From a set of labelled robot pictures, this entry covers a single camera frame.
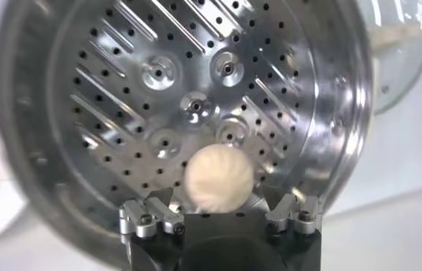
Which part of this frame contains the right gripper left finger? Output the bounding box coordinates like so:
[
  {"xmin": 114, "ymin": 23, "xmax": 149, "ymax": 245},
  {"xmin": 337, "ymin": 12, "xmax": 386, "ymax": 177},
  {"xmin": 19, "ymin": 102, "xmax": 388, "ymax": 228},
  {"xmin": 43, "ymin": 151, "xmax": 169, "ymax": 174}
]
[{"xmin": 118, "ymin": 187, "xmax": 186, "ymax": 239}]

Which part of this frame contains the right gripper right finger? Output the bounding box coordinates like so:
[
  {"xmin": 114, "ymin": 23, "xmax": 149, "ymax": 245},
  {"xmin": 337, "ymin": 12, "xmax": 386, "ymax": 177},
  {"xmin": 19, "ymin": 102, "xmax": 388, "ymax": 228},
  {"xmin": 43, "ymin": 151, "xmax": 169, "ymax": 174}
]
[{"xmin": 265, "ymin": 193, "xmax": 324, "ymax": 236}]

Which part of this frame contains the white steamed baozi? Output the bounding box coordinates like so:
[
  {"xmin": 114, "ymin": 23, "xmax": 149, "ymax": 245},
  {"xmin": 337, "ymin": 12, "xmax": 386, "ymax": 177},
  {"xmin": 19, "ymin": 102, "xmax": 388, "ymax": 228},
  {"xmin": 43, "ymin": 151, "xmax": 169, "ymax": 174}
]
[{"xmin": 183, "ymin": 143, "xmax": 255, "ymax": 214}]

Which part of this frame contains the round glass lid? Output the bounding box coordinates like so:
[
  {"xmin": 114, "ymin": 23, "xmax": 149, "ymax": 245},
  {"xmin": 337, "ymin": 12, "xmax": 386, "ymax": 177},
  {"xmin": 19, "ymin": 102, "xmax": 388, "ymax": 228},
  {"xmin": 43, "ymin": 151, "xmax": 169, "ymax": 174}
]
[{"xmin": 357, "ymin": 0, "xmax": 422, "ymax": 116}]

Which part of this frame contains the perforated steel steamer basket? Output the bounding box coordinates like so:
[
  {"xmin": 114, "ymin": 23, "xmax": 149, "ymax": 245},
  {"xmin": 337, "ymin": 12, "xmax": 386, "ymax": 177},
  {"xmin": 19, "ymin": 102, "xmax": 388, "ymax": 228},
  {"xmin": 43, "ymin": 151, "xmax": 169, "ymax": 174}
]
[{"xmin": 0, "ymin": 0, "xmax": 376, "ymax": 271}]

